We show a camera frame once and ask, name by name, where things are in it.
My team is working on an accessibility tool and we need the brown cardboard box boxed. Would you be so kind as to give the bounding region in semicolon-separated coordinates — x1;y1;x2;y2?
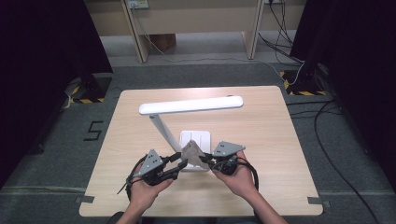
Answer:
148;33;177;52

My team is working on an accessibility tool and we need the right hand-held gripper black cable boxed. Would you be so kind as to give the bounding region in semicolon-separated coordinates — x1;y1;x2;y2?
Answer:
235;156;261;192

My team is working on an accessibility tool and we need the hand-held gripper black cable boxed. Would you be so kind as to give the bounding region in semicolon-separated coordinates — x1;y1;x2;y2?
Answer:
117;154;148;201
235;156;261;192

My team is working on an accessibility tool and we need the white desk lamp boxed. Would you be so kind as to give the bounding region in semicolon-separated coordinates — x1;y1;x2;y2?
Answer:
137;94;245;173

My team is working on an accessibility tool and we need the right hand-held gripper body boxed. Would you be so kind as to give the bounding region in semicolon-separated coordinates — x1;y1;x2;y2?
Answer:
210;140;247;176

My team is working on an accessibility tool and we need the beige wooden desk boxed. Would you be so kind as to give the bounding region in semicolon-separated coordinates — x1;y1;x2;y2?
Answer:
84;0;308;64

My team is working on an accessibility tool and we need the beige cloth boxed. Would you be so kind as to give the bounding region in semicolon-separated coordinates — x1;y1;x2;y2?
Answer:
180;139;210;171

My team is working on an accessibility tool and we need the black stand base hazard tape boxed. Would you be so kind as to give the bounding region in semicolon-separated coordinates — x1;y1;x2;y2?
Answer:
278;69;329;97
64;72;114;105

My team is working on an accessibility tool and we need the black cable bundle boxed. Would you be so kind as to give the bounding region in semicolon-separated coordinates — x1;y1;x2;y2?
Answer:
257;0;306;64

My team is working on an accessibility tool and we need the left hand-held gripper black cable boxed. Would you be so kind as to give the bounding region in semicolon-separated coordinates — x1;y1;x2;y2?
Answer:
117;154;148;201

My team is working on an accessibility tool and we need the person's right hand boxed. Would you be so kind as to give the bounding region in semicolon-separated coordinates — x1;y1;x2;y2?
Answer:
212;150;259;200

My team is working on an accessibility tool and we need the black curtain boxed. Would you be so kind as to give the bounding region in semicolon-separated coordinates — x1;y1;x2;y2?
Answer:
290;0;396;191
0;0;114;189

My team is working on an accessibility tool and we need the grey tape piece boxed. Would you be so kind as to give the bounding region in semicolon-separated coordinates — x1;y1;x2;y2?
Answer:
75;195;95;205
306;196;332;209

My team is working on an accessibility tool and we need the person's left hand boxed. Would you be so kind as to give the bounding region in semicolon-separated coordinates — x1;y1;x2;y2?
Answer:
128;174;175;213

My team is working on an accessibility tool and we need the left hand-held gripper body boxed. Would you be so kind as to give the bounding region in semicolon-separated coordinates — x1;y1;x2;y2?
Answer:
133;148;179;188

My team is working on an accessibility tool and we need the white floor cable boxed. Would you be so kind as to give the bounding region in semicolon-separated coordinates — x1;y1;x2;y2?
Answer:
133;8;305;86

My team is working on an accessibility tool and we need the long black floor cable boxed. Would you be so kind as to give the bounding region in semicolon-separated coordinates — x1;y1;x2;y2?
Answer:
313;98;381;224

